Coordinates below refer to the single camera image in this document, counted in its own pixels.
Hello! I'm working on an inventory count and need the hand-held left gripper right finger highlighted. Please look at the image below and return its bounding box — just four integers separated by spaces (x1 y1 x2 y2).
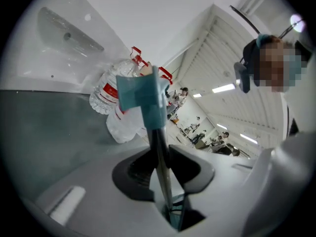
168 144 216 195

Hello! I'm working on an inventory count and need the black headset cable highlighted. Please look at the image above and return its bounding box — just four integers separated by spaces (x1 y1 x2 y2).
278 19 304 39
229 5 261 35

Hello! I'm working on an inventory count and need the round ceiling light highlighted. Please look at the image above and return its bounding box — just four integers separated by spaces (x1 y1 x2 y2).
289 13 306 33

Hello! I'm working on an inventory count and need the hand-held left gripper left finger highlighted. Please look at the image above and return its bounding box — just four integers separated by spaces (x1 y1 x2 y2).
112 149 156 202

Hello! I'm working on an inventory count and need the blue face mask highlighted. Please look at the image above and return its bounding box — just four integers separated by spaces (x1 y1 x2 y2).
282 54 303 92

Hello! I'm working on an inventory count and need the grey head-mounted camera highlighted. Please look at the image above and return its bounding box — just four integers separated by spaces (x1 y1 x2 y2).
234 61 251 94

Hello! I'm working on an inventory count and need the person's white shirt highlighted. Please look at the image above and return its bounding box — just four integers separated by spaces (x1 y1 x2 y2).
281 58 316 139

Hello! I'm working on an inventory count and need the teal hair tie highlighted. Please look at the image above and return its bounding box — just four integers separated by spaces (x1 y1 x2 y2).
256 33 273 48

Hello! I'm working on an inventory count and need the large clear water bottle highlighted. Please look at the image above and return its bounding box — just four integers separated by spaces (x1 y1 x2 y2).
106 67 173 144
89 46 149 116

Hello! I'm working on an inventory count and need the person's head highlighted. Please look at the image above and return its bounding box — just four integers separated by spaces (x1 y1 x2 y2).
242 35 309 93

